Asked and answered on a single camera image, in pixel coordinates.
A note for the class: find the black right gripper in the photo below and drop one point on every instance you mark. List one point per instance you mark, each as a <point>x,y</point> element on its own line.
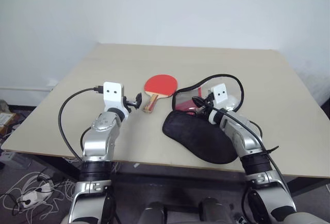
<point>208,103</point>

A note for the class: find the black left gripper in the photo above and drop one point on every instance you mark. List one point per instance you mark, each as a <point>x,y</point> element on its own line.
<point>130,103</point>

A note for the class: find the red table tennis paddle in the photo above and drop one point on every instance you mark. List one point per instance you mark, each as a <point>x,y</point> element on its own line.
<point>161,84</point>

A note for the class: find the black paddle case clear window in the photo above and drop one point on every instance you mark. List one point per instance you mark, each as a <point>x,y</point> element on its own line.
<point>196,136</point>

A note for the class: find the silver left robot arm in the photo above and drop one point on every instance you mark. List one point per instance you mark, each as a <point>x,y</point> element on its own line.
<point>100,136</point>

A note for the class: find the beige table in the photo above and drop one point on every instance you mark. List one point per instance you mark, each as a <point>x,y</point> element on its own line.
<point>180,61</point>

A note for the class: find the dark rounded shape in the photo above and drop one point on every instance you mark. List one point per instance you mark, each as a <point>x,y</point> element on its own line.
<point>153,213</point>
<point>214,212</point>

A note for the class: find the white power strip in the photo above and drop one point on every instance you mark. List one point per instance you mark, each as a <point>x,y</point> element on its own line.
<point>30,197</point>
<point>45,187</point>

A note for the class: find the cardboard box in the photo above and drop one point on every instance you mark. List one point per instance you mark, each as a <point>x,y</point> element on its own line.
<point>6,119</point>

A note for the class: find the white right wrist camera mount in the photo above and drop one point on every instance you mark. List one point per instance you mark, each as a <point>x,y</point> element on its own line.
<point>220,93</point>

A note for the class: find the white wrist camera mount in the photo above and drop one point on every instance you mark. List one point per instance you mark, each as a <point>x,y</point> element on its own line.
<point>113,92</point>
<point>220,93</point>

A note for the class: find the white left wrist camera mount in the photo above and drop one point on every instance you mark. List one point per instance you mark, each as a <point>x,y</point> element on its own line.
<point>113,92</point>

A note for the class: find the black table frame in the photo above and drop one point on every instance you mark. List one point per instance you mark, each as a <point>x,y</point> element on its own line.
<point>144,168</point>

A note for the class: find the white wall outlet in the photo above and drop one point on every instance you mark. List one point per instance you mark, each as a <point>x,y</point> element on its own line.
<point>52,82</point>

